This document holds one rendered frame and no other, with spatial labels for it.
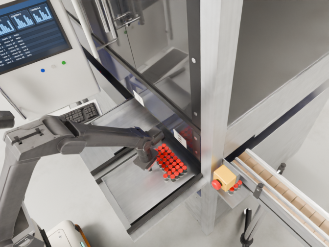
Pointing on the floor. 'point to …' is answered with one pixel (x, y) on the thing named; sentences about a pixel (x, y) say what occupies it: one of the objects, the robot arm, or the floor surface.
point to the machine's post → (216, 91)
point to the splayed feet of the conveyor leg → (246, 227)
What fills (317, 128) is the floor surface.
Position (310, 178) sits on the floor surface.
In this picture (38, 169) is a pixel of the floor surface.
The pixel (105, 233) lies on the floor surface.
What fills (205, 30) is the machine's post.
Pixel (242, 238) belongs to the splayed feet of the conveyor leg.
